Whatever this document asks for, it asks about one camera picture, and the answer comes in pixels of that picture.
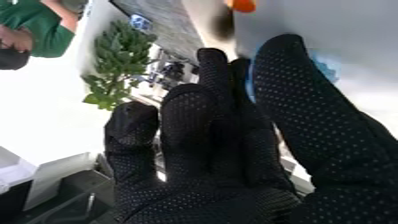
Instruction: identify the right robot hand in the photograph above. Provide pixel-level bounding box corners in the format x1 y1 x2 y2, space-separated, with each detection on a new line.
103 33 398 224

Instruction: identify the blue flower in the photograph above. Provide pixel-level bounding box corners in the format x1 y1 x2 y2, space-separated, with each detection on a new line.
245 41 343 104

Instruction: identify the green potted plant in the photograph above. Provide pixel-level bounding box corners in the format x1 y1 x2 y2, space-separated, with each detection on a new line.
80 19 160 111

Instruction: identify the white sheet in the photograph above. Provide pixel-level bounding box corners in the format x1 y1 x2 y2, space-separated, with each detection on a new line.
233 0 398 138

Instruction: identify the blue standing sign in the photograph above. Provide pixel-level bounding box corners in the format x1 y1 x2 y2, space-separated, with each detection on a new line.
130 13 153 32

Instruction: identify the person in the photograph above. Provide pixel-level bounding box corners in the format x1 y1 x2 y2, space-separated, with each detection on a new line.
0 0 91 71

